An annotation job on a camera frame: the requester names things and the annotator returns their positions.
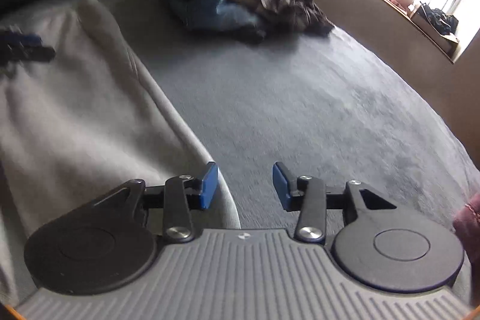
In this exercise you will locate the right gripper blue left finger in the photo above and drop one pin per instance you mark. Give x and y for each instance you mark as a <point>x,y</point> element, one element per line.
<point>182,194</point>

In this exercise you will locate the blue jeans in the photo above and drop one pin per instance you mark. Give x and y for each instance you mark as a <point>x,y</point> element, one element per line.
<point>223,17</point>

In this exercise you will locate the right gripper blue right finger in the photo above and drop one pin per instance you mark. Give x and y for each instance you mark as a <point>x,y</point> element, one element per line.
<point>305,194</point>

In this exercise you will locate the grey sweatpants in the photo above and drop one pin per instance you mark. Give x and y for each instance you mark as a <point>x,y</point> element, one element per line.
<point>78,126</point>

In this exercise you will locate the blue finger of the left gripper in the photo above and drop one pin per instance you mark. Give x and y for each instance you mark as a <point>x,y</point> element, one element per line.
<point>20,39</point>

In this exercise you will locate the person in maroon jacket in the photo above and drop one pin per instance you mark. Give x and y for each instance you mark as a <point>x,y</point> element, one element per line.
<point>466,225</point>

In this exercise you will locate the cardboard box with clothes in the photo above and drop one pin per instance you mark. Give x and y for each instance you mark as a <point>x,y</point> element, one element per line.
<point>438,26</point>

